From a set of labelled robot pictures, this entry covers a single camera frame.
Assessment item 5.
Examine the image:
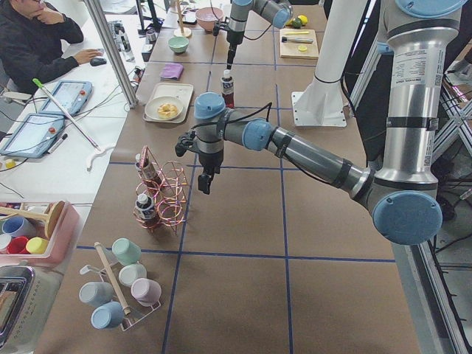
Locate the copper wire bottle rack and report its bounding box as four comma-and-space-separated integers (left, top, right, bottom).
133, 146, 188, 232

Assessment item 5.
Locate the cream rectangular tray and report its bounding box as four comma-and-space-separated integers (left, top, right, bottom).
143, 83, 193, 124

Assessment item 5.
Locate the wooden cutting board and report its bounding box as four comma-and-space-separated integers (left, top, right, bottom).
280, 28, 319, 59

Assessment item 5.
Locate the white cup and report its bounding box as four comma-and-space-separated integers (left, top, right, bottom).
119, 263, 147, 288

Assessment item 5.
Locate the right yellow lemon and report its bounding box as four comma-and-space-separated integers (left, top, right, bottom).
297, 15, 308, 26

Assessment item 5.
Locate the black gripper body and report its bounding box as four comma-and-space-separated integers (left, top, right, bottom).
175, 131, 224, 176
212, 19, 244, 55

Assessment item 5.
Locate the near teach pendant tablet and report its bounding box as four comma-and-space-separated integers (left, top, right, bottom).
1, 113, 65, 159

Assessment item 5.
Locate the blue cup in bin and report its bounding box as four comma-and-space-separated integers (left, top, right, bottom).
2, 216, 28, 237

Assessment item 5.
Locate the pink bowl with ice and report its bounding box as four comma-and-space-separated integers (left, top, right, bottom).
195, 7, 224, 32

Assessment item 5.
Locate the white cup rack wooden handle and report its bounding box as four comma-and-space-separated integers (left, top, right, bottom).
79, 241, 162, 332

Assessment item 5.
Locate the black marker pen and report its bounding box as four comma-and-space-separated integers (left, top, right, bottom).
46, 133, 69, 155

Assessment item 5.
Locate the tea bottle in rack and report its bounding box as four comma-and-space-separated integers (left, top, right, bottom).
134, 193, 157, 228
135, 153, 162, 188

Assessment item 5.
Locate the front tea bottle in rack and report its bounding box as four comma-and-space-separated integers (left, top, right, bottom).
134, 193, 157, 228

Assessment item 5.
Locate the mint green bowl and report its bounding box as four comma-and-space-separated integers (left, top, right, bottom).
167, 36, 190, 54

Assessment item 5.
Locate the far teach pendant tablet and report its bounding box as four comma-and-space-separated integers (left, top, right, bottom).
50, 80, 93, 117

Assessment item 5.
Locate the mint green cup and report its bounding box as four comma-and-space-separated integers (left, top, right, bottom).
111, 237, 142, 266

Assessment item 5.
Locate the cream round plate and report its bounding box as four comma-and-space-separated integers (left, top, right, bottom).
145, 96, 183, 121

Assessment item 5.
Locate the black computer mouse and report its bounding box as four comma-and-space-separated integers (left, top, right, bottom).
90, 57, 107, 67

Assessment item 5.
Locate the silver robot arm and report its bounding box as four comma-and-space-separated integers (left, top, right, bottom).
175, 1, 463, 245
212, 0, 293, 69

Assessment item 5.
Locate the teach pendant tablet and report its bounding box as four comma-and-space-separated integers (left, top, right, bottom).
1, 113, 65, 159
50, 80, 93, 117

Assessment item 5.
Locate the pink storage bin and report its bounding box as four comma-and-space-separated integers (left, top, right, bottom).
1, 201, 80, 267

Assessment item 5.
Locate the pink cup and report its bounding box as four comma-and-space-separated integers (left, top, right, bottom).
131, 278, 162, 307

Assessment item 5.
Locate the aluminium frame post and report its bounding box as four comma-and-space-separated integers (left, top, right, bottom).
84, 0, 138, 108

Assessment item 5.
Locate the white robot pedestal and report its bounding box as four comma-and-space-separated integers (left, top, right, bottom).
292, 0, 368, 128

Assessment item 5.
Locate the wooden mug tree stand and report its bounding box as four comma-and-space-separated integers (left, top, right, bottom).
173, 0, 192, 38

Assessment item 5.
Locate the glazed twisted donut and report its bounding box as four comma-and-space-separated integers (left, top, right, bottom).
157, 103, 179, 120

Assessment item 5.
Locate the purple folded cloth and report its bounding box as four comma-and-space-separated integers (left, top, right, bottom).
160, 63, 184, 80

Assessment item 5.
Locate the red cup in bin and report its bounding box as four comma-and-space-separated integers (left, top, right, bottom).
7, 236, 30, 254

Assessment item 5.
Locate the yellow cup in bin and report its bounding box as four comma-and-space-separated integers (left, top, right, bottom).
25, 237, 49, 254

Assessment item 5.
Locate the top tea bottle in rack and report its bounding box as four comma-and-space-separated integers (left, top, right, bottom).
135, 153, 162, 188

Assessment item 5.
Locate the grey cup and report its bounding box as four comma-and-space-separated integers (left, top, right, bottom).
79, 282, 114, 308

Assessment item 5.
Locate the green avocado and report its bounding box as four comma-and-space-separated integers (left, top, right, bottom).
287, 18, 303, 29

